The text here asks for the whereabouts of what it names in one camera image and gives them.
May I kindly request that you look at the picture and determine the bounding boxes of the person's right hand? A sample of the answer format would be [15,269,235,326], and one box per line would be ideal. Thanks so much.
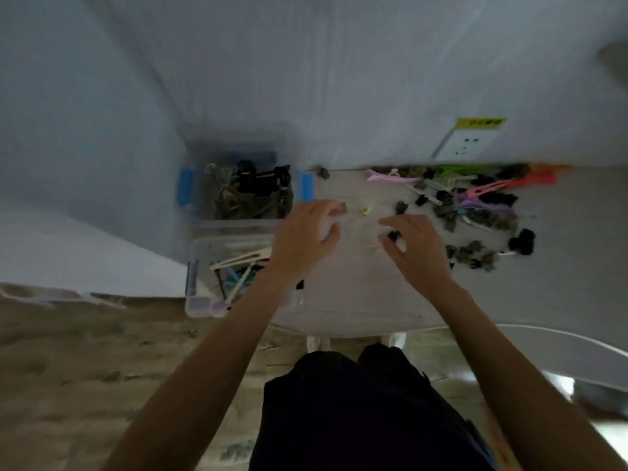
[376,213,465,305]

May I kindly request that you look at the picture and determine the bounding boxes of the person's left hand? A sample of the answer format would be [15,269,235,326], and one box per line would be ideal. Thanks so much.
[267,200,345,290]

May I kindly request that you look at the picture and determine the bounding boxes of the bundle of long pastel clips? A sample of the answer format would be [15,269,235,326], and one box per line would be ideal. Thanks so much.
[209,247,273,309]

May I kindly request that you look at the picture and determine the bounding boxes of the small dark hair claws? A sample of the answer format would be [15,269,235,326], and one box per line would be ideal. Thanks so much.
[211,161,294,220]

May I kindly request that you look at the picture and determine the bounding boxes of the long green hair clip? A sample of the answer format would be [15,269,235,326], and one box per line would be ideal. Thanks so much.
[434,164,497,177]

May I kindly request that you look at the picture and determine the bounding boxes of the pile of assorted hair clips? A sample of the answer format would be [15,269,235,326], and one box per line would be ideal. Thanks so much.
[365,161,572,273]

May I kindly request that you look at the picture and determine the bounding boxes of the clear box black latches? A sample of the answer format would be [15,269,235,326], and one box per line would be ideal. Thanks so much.
[184,234,305,319]

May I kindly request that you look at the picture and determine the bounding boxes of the clear box blue latches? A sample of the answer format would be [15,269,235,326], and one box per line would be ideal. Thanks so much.
[175,139,315,229]

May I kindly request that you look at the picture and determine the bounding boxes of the long coral hair clip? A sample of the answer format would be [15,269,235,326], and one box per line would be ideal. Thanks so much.
[463,172,558,200]

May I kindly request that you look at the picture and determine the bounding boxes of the person's left forearm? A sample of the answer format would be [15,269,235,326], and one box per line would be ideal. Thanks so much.
[100,269,300,471]

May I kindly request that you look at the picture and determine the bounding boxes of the person's right forearm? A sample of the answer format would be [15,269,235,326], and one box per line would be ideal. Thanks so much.
[434,287,628,471]

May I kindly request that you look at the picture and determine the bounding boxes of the person's black clothing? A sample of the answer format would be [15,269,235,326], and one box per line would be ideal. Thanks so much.
[250,345,497,471]

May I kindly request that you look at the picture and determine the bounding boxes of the yellow warning sticker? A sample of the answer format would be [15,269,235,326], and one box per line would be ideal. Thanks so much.
[453,117,507,131]

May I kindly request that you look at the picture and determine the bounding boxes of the white corner shelf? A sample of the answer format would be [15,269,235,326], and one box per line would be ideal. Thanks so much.
[596,41,628,86]

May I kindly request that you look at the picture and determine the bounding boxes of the white wall socket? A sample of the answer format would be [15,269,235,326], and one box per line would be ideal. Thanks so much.
[430,130,497,162]

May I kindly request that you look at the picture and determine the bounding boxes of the white metal frame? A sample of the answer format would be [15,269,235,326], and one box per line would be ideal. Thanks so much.
[0,283,126,309]

